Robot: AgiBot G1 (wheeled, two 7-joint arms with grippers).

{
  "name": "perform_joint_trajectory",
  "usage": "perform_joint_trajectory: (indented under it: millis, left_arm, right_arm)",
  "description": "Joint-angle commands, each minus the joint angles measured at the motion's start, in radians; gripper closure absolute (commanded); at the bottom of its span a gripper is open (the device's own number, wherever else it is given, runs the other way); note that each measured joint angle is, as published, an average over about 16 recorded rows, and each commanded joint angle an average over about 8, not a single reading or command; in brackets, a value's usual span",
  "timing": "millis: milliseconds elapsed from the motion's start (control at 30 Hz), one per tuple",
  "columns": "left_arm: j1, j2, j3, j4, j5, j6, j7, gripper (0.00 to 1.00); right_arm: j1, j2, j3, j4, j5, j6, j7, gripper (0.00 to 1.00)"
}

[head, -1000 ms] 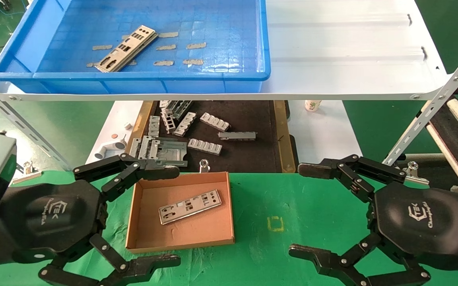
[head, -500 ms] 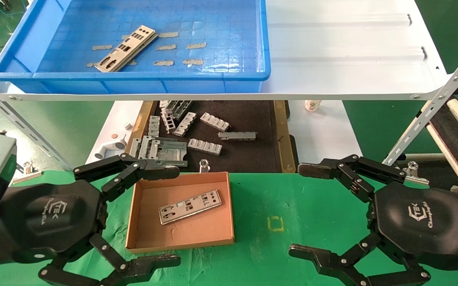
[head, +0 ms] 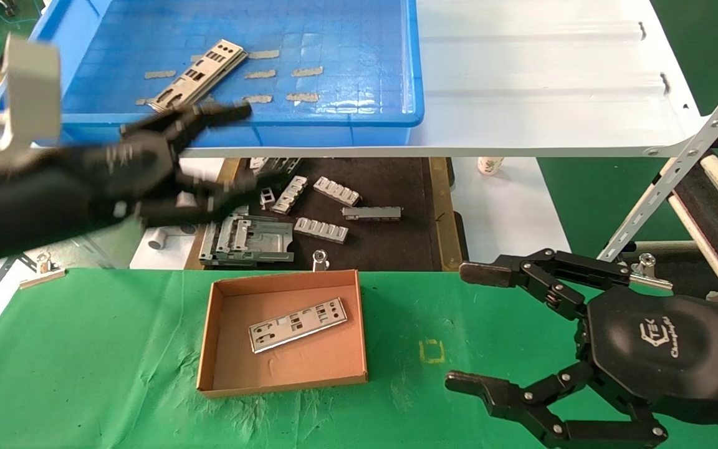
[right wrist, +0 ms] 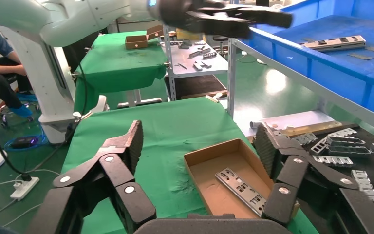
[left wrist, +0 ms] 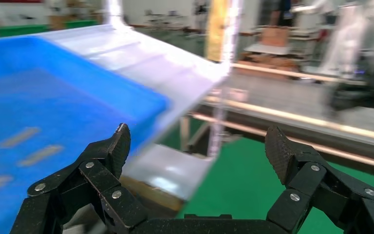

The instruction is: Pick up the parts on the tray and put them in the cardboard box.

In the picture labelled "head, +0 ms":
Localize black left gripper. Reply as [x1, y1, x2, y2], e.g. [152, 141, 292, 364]
[0, 102, 291, 264]

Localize perforated metal shelf strut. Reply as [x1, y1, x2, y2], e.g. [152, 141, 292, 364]
[597, 57, 718, 261]

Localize black mat wooden tray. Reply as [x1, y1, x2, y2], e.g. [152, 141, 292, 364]
[184, 157, 469, 272]

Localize dark stacked metal frames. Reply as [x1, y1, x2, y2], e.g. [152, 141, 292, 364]
[250, 157, 302, 178]

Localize binder clip with wood strip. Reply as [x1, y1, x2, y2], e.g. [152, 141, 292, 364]
[19, 253, 67, 289]

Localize green table cloth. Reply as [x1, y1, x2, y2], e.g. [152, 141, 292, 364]
[0, 268, 718, 449]

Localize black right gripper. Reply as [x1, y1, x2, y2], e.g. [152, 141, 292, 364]
[445, 248, 718, 449]

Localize large grey metal plate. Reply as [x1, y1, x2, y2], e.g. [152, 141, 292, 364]
[199, 215, 295, 269]

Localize ribbed grey metal bracket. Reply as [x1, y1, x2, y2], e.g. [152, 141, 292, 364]
[313, 176, 361, 207]
[294, 217, 349, 244]
[270, 175, 309, 215]

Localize long grey metal bar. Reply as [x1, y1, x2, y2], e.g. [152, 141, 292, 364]
[342, 206, 403, 222]

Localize blue plastic bin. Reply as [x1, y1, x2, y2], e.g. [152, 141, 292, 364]
[0, 0, 425, 148]

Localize brown cardboard box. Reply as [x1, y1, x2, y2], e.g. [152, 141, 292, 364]
[197, 269, 369, 398]

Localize white metal shelf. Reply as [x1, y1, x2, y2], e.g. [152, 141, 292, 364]
[178, 0, 706, 158]

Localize silver I/O shield plate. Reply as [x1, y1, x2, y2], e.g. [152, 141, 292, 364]
[147, 39, 249, 114]
[248, 297, 348, 354]

